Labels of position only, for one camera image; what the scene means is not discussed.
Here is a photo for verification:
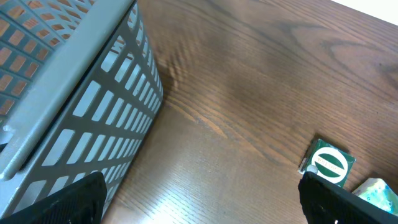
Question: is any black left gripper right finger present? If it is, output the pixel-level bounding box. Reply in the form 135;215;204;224
298;172;397;224

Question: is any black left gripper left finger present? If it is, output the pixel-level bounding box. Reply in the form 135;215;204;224
1;172;107;224

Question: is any round black white container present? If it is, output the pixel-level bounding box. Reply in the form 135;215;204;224
298;139;356;188

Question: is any teal gum box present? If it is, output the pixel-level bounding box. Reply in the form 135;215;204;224
353;178;397;216

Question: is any grey plastic shopping basket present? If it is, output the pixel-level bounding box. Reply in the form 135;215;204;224
1;1;164;217

